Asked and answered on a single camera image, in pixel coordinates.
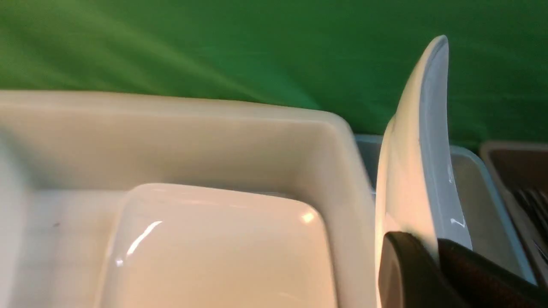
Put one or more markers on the brown plastic chopstick bin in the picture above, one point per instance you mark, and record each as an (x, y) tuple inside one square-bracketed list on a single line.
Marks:
[(513, 164)]

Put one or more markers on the black chopsticks in bin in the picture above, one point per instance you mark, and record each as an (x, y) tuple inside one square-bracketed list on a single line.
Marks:
[(534, 202)]

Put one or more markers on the large white square plate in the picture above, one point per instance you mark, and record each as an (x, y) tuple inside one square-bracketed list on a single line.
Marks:
[(416, 190)]

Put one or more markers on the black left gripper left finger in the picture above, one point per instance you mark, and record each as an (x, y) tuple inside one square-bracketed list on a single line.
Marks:
[(408, 277)]

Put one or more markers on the blue plastic spoon bin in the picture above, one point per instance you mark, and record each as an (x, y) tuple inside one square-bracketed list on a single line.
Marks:
[(491, 229)]

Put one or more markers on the green backdrop cloth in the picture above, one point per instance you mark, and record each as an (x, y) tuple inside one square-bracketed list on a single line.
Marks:
[(349, 57)]

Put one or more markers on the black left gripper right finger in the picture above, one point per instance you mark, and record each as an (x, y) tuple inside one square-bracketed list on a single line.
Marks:
[(484, 284)]

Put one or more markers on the large white plastic bin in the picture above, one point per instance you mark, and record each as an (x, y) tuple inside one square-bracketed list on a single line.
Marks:
[(68, 157)]

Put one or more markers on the stack of white plates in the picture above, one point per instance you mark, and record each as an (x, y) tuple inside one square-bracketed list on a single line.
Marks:
[(180, 246)]

